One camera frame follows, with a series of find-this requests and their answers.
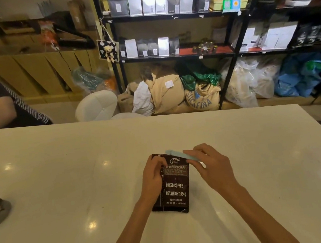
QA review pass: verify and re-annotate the person's right hand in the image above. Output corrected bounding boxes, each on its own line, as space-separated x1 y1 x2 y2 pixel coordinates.
182 140 240 193

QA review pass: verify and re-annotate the person's left hand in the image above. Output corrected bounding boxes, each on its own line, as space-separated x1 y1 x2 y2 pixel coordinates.
135 153 173 207

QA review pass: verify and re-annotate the light blue sealing clip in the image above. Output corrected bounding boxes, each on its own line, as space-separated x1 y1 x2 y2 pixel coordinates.
165 146 204 167

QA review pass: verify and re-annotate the dark brown coffee bag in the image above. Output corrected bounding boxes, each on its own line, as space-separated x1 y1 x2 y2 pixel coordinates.
146 150 195 217

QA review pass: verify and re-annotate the person's left forearm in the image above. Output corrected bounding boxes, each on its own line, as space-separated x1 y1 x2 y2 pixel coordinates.
94 194 163 243

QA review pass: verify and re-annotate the person's right forearm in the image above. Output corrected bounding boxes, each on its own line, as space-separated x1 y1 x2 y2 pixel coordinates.
218 172 303 243

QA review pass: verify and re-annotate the printed burlap coffee sack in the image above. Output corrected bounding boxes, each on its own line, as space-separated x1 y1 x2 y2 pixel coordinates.
184 81 224 114

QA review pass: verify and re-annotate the white cloth sack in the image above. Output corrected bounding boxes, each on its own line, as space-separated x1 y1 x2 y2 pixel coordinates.
129 80 156 118

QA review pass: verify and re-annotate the small brown burlap sack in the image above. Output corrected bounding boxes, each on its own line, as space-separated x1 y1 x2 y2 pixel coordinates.
116 91 137 114

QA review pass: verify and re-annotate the beige cloth sack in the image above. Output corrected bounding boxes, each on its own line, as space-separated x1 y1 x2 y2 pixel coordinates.
143 68 189 117

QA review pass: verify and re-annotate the green plastic liner bag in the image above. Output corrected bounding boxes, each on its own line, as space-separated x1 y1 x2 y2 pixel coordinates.
178 61 222 93

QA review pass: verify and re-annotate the white round chair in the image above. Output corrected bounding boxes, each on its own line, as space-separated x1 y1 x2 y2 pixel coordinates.
73 88 120 124

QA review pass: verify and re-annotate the clear plastic sack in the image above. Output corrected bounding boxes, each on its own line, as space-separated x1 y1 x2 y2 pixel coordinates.
219 54 286 111

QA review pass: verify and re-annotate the clear bag with green contents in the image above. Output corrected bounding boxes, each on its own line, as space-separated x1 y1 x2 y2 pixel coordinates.
70 63 118 98

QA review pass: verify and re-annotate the black metal shelf rack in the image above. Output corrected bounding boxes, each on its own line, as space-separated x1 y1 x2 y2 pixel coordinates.
92 0 321 124

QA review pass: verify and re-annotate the red shelf mat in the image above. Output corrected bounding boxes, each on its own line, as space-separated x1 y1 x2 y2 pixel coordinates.
179 42 234 58

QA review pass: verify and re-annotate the cluster of small glass jars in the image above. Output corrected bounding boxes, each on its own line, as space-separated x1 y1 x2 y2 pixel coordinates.
192 41 217 57

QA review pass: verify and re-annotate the row of small coffee pouches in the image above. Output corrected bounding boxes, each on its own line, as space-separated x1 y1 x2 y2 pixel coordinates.
118 31 182 62

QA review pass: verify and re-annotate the teddy bear hanging picture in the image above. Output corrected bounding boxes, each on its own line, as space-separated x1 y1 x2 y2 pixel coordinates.
96 37 121 65

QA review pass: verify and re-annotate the blue plastic bag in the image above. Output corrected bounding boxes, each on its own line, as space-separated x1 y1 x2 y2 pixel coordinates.
271 51 321 101

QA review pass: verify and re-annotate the large white paper bag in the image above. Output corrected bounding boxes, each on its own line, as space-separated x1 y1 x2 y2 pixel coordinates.
230 23 264 53
259 20 301 52

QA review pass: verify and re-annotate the light green plastic bag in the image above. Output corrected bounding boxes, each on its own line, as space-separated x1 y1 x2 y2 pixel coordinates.
300 59 321 82

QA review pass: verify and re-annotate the green flat tin box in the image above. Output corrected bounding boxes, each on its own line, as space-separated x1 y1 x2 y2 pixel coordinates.
209 0 251 13

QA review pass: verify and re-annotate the wooden counter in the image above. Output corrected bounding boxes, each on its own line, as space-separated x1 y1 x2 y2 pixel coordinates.
0 26 107 110

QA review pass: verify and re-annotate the small colourful card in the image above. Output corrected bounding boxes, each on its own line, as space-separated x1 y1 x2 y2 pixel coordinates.
222 0 242 12

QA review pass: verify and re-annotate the black machine on counter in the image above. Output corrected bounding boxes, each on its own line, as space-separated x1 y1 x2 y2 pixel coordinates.
51 8 96 53

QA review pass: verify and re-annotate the row of grey white bags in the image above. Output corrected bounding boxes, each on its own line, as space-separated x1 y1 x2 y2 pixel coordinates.
108 0 213 23

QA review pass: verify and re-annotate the brown paper bag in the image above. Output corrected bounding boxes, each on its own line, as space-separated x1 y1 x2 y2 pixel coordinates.
66 0 89 33

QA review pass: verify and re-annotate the row of black patterned bags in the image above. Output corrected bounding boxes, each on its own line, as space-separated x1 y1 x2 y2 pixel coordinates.
291 22 321 49

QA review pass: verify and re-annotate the wooden tray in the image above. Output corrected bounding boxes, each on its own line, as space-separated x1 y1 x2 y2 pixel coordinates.
0 17 43 39

